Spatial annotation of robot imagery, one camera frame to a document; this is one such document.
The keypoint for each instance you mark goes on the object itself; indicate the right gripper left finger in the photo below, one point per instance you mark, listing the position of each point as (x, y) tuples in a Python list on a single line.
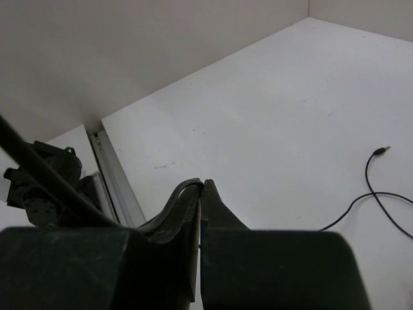
[(149, 267)]

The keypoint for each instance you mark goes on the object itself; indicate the aluminium rail front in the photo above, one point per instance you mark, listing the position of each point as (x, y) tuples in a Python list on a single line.
[(114, 191)]

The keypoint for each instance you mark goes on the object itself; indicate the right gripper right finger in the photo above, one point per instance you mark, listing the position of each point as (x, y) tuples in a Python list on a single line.
[(242, 268)]

